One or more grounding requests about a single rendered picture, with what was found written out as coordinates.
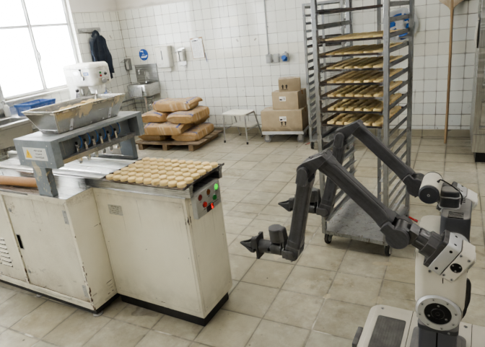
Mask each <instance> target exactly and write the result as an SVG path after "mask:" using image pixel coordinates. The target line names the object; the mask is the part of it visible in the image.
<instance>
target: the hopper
mask: <svg viewBox="0 0 485 347"><path fill-rule="evenodd" d="M125 94H126V93H111V94H93V95H88V96H85V97H80V98H76V99H73V100H68V101H65V102H60V103H56V104H53V105H47V106H44V107H39V108H35V109H32V110H27V111H24V112H22V113H23V114H24V115H25V116H26V117H27V118H28V119H29V120H30V121H31V122H32V123H33V124H34V125H35V126H36V127H37V128H38V129H39V131H40V132H41V133H51V134H62V133H66V132H68V131H72V130H74V129H77V128H81V127H84V126H88V125H90V124H93V123H96V122H100V121H102V120H106V119H108V118H112V117H115V116H117V115H118V113H119V110H120V108H121V105H122V102H123V98H124V97H125ZM88 99H95V100H96V99H102V100H97V101H94V102H89V103H86V104H83V105H78V104H80V103H81V101H84V100H85V101H87V100H88ZM81 104H82V103H81ZM77 105H78V106H77ZM58 106H59V107H58ZM61 107H70V108H67V109H64V110H59V109H60V108H61Z"/></svg>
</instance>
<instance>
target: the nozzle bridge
mask: <svg viewBox="0 0 485 347"><path fill-rule="evenodd" d="M118 124H119V126H120V129H121V132H120V133H119V134H118V138H117V139H115V136H114V133H113V135H112V128H111V127H110V125H111V126H112V127H113V129H114V128H115V129H116V130H117V133H118V132H119V126H118ZM103 128H104V129H105V132H106V131H109V134H110V135H112V136H111V137H110V139H111V141H108V138H107V134H106V137H105V132H104V130H103ZM95 130H96V132H97V134H98V141H97V142H96V146H95V147H93V145H92V137H91V136H94V139H95V140H97V134H96V132H95ZM113 131H114V130H113ZM87 133H88V134H89V136H88V135H87ZM99 133H101V134H102V137H103V138H105V139H103V142H104V144H101V143H100V138H99ZM106 133H107V132H106ZM144 134H145V132H144V125H143V120H142V116H141V112H140V111H119V113H118V115H117V116H115V117H112V118H108V119H106V120H102V121H100V122H96V123H93V124H90V125H88V126H84V127H81V128H77V129H74V130H72V131H68V132H66V133H62V134H51V133H41V132H40V131H38V132H36V133H31V134H29V135H26V136H22V137H19V138H16V139H13V141H14V145H15V148H16V151H17V155H18V158H19V163H20V165H23V166H31V167H32V170H33V172H34V176H35V180H36V183H37V186H38V190H39V194H40V196H48V197H52V198H53V197H55V196H58V190H57V187H56V182H55V179H54V176H53V171H52V169H59V168H62V167H64V165H65V164H67V163H69V162H72V161H74V160H76V159H80V158H82V157H85V156H87V155H89V154H92V153H95V152H96V151H99V150H102V149H105V148H107V147H109V146H112V145H114V144H117V143H120V148H121V154H122V155H127V156H134V157H133V158H134V159H138V158H139V157H138V153H137V149H136V142H135V138H134V137H135V136H142V135H144ZM78 136H80V137H81V139H82V147H81V148H80V153H77V151H76V147H75V145H76V144H75V141H77V143H78V145H79V146H81V140H80V138H79V137H78ZM89 137H90V144H89V145H88V150H85V147H84V143H83V142H84V140H83V139H86V142H87V143H89Z"/></svg>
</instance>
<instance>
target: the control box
mask: <svg viewBox="0 0 485 347"><path fill-rule="evenodd" d="M215 184H217V185H218V187H217V189H215V188H214V186H215ZM208 189H209V190H210V194H209V195H207V190H208ZM200 195H202V199H201V201H200V200H199V199H198V197H199V196H200ZM214 195H217V199H216V200H214V199H213V196H214ZM204 202H207V206H206V207H204V206H203V204H204ZM221 202H222V200H221V194H220V189H219V180H212V181H211V182H210V183H208V184H206V185H205V186H204V187H202V188H200V189H199V190H197V191H196V192H195V193H193V197H192V198H191V203H192V209H193V217H194V219H200V218H201V217H202V216H204V215H205V214H206V213H208V212H209V209H208V206H209V207H210V210H212V208H214V207H215V206H217V205H218V204H219V203H221ZM212 204H213V205H212ZM211 205H212V208H211Z"/></svg>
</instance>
